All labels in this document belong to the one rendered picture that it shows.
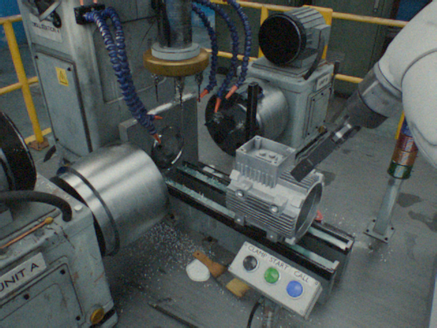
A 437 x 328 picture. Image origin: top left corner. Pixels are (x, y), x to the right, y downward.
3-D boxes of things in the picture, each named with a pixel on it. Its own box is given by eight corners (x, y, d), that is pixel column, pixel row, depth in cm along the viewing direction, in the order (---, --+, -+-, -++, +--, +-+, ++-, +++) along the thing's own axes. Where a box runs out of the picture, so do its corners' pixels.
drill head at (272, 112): (189, 154, 137) (186, 90, 123) (252, 116, 164) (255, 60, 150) (245, 180, 124) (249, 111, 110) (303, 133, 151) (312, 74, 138)
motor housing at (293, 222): (223, 225, 104) (224, 169, 94) (259, 193, 117) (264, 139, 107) (287, 258, 94) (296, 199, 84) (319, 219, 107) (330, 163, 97)
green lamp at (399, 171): (384, 173, 107) (388, 160, 105) (391, 165, 111) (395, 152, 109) (406, 181, 104) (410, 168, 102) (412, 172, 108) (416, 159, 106)
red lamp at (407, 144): (392, 147, 102) (397, 132, 100) (399, 139, 106) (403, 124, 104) (415, 154, 99) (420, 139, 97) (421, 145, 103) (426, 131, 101)
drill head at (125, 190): (11, 262, 93) (-23, 182, 79) (125, 193, 117) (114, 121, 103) (68, 318, 80) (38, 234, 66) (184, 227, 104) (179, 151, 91)
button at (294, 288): (284, 293, 70) (283, 291, 69) (292, 279, 71) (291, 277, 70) (298, 301, 69) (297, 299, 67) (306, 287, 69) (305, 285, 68)
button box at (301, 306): (233, 276, 79) (226, 269, 75) (250, 248, 81) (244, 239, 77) (306, 321, 70) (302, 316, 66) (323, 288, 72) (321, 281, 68)
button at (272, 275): (262, 279, 73) (260, 277, 71) (270, 266, 74) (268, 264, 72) (275, 288, 71) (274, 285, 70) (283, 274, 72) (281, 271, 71)
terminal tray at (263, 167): (234, 173, 99) (235, 150, 95) (255, 156, 106) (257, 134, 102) (273, 190, 93) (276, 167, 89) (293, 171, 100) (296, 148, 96)
